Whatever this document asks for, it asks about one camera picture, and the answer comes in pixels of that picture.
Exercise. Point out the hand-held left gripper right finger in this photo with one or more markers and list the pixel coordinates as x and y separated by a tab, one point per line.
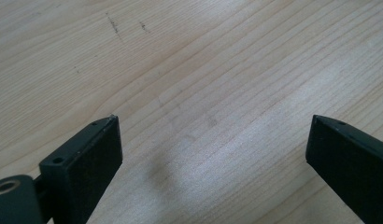
348	161

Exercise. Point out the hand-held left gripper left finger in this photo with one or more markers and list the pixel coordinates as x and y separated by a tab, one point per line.
83	174

